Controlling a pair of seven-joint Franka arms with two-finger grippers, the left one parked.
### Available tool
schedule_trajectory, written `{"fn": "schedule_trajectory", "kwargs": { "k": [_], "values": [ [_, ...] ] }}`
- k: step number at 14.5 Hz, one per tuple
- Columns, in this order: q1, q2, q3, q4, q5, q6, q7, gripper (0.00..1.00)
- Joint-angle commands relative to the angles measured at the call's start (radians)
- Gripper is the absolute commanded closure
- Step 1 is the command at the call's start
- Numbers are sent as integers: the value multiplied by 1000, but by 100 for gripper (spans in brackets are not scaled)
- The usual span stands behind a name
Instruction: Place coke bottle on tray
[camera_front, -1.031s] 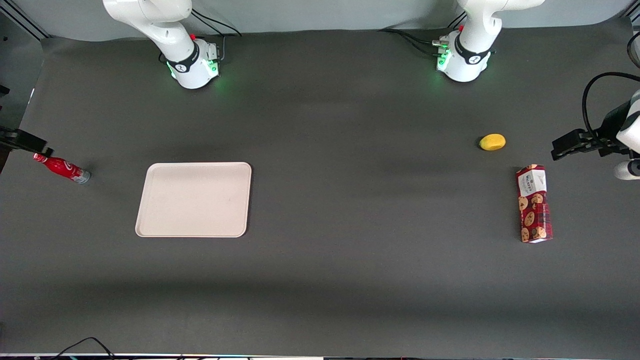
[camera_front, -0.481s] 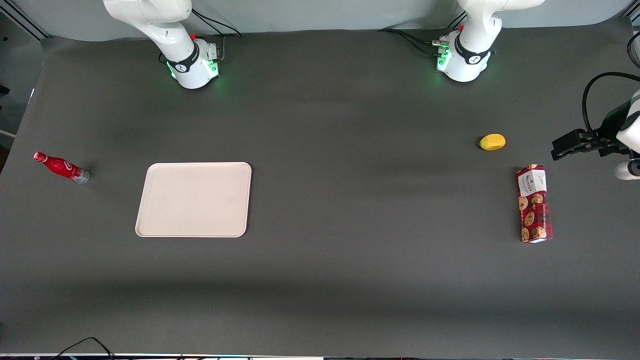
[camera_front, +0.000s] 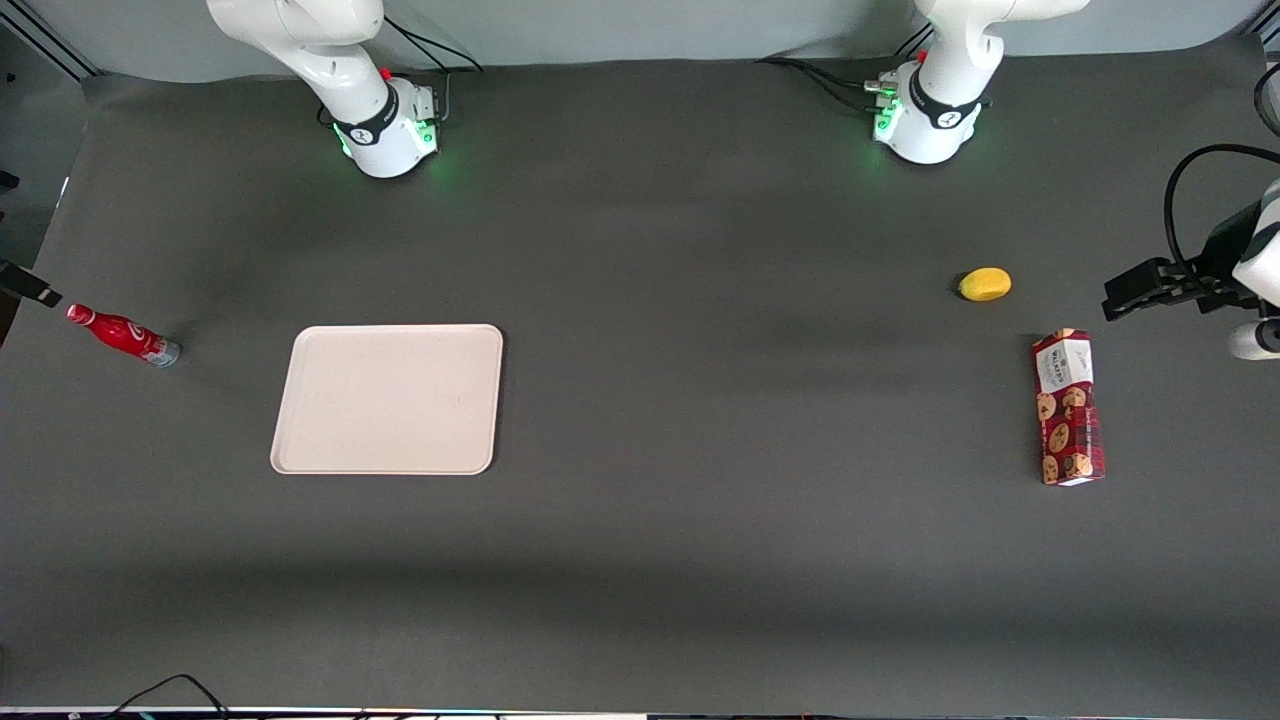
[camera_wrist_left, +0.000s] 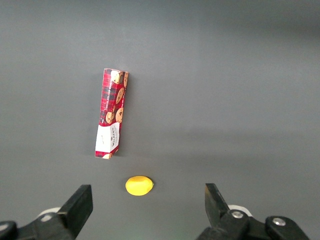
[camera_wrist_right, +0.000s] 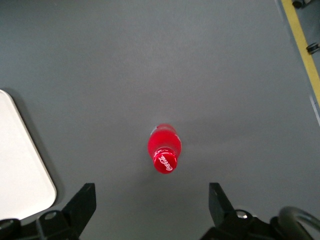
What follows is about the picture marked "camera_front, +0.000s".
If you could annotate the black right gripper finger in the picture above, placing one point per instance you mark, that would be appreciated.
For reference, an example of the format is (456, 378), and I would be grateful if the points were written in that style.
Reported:
(28, 283)

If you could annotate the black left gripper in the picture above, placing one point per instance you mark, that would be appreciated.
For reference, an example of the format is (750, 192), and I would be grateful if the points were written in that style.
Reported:
(1213, 265)

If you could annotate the red coke bottle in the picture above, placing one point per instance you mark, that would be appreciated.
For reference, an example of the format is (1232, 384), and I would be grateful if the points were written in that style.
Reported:
(125, 335)

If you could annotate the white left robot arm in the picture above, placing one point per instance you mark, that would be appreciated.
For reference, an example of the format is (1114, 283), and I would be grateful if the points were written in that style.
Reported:
(950, 60)

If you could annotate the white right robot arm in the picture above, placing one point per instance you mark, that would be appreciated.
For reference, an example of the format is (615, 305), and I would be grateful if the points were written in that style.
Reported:
(340, 60)

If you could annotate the beige plastic tray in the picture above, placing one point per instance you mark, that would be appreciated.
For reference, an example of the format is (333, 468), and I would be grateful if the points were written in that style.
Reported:
(390, 400)

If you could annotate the red cookie box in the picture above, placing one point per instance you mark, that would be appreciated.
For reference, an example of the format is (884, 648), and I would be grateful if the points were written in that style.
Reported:
(1070, 420)

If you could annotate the yellow lemon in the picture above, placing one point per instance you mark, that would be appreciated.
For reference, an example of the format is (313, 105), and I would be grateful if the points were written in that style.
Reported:
(985, 284)

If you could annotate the dark grey table mat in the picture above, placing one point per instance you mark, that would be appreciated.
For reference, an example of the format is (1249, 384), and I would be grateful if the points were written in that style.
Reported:
(700, 400)

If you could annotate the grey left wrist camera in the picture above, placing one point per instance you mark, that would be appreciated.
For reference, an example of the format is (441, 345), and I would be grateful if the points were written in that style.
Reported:
(1250, 342)

